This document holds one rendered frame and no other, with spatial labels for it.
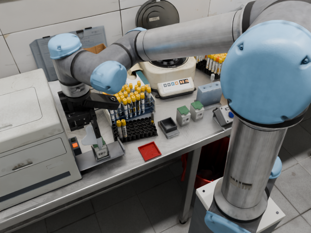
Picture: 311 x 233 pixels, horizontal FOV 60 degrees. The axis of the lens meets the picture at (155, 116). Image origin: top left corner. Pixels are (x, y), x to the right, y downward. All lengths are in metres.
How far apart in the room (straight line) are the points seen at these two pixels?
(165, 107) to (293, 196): 1.25
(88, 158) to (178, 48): 0.56
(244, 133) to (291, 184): 1.74
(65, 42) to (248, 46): 0.44
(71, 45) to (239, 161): 0.43
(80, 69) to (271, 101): 0.42
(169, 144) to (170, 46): 0.53
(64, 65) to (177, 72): 0.66
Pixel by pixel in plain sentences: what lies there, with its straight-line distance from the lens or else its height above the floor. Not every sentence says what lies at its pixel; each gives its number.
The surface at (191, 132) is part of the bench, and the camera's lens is 1.09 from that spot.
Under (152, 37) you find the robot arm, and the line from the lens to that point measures 0.63.
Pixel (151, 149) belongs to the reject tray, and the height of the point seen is 0.88.
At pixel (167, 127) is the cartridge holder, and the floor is 0.89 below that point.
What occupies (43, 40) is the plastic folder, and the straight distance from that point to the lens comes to 1.34.
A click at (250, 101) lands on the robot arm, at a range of 0.37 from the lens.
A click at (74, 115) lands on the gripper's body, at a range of 0.78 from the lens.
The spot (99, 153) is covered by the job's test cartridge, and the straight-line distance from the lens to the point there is 0.94.
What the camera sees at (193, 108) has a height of 0.93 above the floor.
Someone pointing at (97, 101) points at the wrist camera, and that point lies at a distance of 0.78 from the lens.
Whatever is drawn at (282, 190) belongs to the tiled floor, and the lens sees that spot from 2.12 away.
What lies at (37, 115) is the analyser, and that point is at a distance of 0.80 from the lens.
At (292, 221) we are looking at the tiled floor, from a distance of 2.03.
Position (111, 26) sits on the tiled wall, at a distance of 1.39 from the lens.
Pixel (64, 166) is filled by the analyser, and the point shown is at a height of 0.98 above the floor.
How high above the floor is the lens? 1.70
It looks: 46 degrees down
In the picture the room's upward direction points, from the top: straight up
